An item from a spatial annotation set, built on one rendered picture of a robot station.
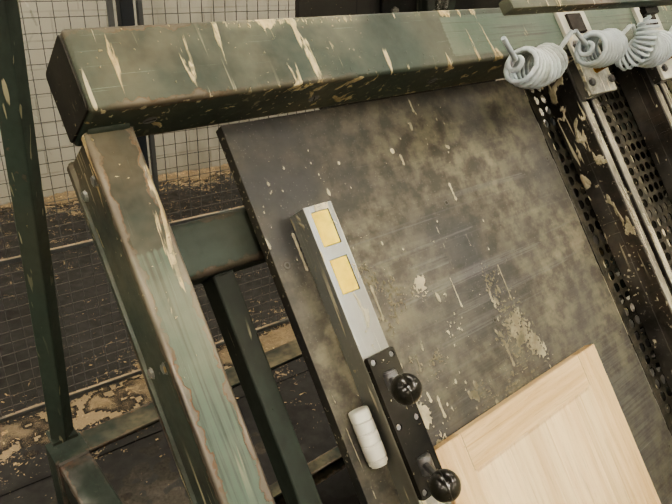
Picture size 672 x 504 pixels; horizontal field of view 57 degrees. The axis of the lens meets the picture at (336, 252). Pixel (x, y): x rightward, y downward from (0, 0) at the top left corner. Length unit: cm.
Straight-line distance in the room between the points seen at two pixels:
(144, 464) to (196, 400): 210
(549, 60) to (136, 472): 227
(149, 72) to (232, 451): 44
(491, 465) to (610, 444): 30
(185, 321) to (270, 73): 34
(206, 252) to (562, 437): 66
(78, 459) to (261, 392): 94
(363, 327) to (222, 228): 24
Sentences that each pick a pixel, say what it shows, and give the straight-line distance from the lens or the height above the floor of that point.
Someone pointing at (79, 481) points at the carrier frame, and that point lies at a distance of 169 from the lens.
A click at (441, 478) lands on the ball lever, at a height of 143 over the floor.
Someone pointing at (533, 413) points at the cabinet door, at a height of 130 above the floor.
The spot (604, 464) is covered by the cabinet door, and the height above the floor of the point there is 119.
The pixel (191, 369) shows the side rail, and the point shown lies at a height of 154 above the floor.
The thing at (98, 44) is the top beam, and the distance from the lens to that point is 77.
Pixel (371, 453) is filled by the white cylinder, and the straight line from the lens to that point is 86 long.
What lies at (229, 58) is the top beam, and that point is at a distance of 82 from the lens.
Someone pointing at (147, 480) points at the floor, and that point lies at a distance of 275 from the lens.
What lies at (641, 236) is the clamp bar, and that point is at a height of 148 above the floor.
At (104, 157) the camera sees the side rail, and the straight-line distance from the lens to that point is 76.
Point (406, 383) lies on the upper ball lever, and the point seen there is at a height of 152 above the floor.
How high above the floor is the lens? 198
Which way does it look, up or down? 27 degrees down
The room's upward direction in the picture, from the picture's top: 3 degrees clockwise
